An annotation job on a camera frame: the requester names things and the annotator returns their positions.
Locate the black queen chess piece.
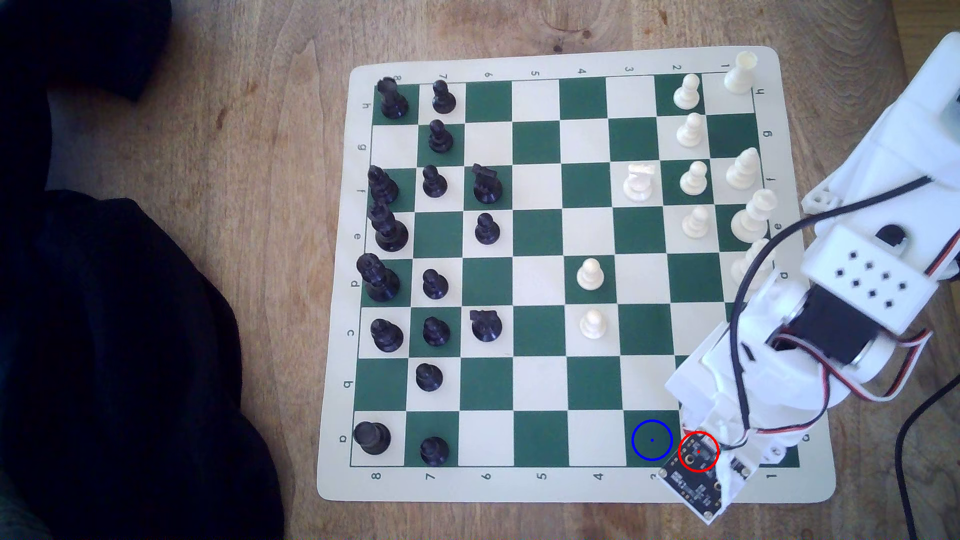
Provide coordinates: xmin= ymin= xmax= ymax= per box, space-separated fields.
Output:
xmin=356 ymin=252 xmax=402 ymax=303

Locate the black rook chess piece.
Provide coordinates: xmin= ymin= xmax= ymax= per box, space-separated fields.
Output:
xmin=352 ymin=420 xmax=393 ymax=456
xmin=376 ymin=76 xmax=411 ymax=121

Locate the black camera circuit board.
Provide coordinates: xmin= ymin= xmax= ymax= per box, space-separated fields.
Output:
xmin=658 ymin=429 xmax=753 ymax=524

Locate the black king chess piece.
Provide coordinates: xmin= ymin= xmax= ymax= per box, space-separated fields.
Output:
xmin=367 ymin=198 xmax=411 ymax=253

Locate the thin black camera cable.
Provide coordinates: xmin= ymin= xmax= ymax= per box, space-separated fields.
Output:
xmin=727 ymin=174 xmax=939 ymax=444

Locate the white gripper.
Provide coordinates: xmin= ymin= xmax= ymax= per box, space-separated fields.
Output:
xmin=666 ymin=270 xmax=864 ymax=462

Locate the thick black cable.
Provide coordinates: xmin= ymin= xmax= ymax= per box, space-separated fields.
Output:
xmin=894 ymin=372 xmax=960 ymax=540

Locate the red white black servo wire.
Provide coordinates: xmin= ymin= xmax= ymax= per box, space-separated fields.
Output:
xmin=742 ymin=225 xmax=960 ymax=440

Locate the white queen chess piece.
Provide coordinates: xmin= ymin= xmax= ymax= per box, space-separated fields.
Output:
xmin=731 ymin=238 xmax=776 ymax=294

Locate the green white chess mat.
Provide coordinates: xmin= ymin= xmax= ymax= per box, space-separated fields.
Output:
xmin=315 ymin=45 xmax=837 ymax=504

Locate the black cloth garment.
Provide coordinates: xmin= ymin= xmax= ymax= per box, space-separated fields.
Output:
xmin=0 ymin=0 xmax=286 ymax=540

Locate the black knight chess piece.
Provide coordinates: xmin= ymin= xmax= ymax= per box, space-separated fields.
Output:
xmin=469 ymin=308 xmax=504 ymax=344
xmin=471 ymin=163 xmax=504 ymax=205

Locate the black bishop chess piece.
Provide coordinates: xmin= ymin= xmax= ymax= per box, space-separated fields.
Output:
xmin=370 ymin=318 xmax=405 ymax=354
xmin=366 ymin=165 xmax=400 ymax=206

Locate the white knight chess piece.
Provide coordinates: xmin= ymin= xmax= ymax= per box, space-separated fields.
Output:
xmin=623 ymin=162 xmax=657 ymax=203

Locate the white rook chess piece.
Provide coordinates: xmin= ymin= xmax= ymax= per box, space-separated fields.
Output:
xmin=723 ymin=50 xmax=759 ymax=96

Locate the white king chess piece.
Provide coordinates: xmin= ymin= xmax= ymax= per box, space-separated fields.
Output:
xmin=730 ymin=188 xmax=780 ymax=244

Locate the white bishop chess piece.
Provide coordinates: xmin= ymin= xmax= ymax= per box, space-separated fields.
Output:
xmin=725 ymin=147 xmax=762 ymax=191

